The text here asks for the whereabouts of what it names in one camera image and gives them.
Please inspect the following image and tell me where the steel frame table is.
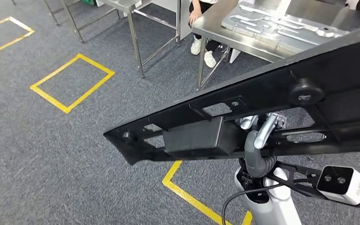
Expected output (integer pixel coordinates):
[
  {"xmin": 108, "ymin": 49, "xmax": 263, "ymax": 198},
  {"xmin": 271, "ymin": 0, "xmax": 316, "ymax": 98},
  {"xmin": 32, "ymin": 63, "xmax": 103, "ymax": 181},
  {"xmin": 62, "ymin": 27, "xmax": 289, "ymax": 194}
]
[
  {"xmin": 97, "ymin": 0, "xmax": 182, "ymax": 78},
  {"xmin": 43, "ymin": 0, "xmax": 120, "ymax": 44}
]

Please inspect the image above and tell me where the machined aluminium plate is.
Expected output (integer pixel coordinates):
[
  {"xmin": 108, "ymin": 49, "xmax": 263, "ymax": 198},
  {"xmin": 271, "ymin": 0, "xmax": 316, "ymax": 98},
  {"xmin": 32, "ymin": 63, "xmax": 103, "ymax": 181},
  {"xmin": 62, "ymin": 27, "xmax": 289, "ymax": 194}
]
[{"xmin": 221, "ymin": 1, "xmax": 349, "ymax": 52}]

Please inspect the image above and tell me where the black cable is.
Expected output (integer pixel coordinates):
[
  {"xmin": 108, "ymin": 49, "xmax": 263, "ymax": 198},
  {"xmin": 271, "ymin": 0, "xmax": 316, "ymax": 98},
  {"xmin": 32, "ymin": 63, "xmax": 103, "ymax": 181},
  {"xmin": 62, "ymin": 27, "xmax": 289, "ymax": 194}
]
[{"xmin": 221, "ymin": 178, "xmax": 311, "ymax": 225}]

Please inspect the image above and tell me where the black plastic plate frame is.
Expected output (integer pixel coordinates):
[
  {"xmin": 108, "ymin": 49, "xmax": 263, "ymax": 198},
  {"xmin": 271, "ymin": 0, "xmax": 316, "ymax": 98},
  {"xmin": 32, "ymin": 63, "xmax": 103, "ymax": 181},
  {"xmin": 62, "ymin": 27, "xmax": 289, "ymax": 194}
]
[{"xmin": 103, "ymin": 22, "xmax": 360, "ymax": 166}]

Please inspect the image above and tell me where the steel workbench table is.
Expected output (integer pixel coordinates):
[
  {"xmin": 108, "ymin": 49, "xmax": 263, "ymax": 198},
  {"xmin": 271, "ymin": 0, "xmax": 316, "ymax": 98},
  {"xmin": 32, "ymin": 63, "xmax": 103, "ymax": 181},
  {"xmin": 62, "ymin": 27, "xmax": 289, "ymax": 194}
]
[{"xmin": 192, "ymin": 0, "xmax": 360, "ymax": 90}]

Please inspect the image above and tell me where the person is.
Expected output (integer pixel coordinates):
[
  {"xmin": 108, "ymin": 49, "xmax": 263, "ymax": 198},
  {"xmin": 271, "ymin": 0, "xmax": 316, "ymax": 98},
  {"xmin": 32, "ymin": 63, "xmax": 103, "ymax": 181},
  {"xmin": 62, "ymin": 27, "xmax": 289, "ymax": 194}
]
[{"xmin": 188, "ymin": 0, "xmax": 222, "ymax": 68}]

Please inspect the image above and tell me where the yellow floor tape square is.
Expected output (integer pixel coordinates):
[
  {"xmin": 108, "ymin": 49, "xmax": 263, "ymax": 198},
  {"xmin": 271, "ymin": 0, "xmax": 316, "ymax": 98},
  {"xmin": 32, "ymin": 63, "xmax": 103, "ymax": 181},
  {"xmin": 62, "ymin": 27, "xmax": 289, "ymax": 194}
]
[{"xmin": 162, "ymin": 160, "xmax": 253, "ymax": 225}]

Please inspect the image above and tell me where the person's hand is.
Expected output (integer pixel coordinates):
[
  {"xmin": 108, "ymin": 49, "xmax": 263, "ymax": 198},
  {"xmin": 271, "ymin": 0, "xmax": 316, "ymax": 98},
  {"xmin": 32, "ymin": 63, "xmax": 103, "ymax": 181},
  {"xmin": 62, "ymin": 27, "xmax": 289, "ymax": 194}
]
[{"xmin": 188, "ymin": 10, "xmax": 203, "ymax": 28}]

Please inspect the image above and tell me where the black camera bracket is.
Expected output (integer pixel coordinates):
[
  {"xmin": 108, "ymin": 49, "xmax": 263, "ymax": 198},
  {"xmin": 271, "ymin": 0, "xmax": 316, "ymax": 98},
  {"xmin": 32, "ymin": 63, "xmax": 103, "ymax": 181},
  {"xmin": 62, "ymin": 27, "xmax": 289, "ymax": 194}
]
[{"xmin": 266, "ymin": 161, "xmax": 326, "ymax": 199}]

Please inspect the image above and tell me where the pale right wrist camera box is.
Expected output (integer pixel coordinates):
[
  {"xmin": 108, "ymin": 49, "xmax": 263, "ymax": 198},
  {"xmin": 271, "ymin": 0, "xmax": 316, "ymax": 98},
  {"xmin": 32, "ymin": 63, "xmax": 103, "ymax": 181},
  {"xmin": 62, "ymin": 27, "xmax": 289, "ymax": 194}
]
[{"xmin": 316, "ymin": 165, "xmax": 360, "ymax": 206}]

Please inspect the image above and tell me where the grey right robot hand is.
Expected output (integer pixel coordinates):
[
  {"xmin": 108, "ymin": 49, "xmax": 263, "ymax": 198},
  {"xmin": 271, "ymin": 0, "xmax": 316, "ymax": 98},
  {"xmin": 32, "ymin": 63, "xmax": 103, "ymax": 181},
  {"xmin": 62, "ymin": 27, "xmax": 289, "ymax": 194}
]
[{"xmin": 238, "ymin": 112, "xmax": 287, "ymax": 150}]

